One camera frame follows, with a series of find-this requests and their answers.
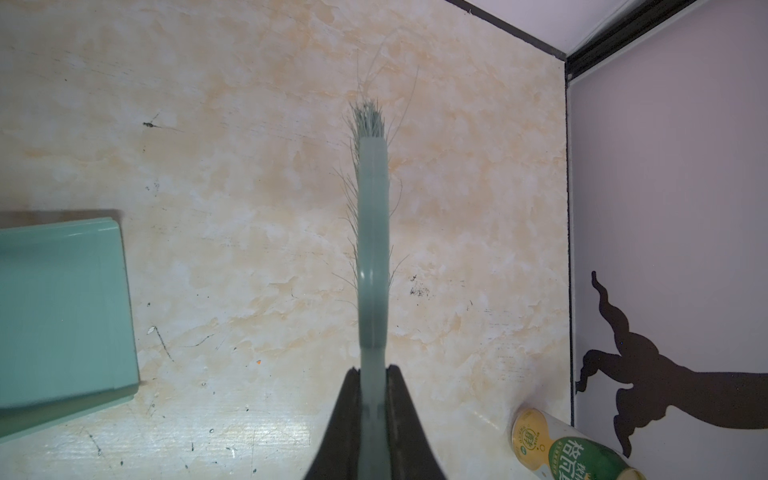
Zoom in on mint green hand broom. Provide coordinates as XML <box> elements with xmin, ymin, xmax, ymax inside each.
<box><xmin>344</xmin><ymin>98</ymin><xmax>392</xmax><ymax>479</ymax></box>

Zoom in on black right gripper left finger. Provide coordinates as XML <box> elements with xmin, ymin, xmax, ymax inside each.
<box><xmin>305</xmin><ymin>368</ymin><xmax>362</xmax><ymax>480</ymax></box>

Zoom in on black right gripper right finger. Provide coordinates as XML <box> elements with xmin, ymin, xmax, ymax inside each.
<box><xmin>385</xmin><ymin>364</ymin><xmax>447</xmax><ymax>480</ymax></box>

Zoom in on mint green dustpan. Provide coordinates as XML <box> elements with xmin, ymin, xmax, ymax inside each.
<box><xmin>1</xmin><ymin>217</ymin><xmax>140</xmax><ymax>441</ymax></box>

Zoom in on green beverage can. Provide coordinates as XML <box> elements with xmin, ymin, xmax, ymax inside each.
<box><xmin>510</xmin><ymin>408</ymin><xmax>645</xmax><ymax>480</ymax></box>

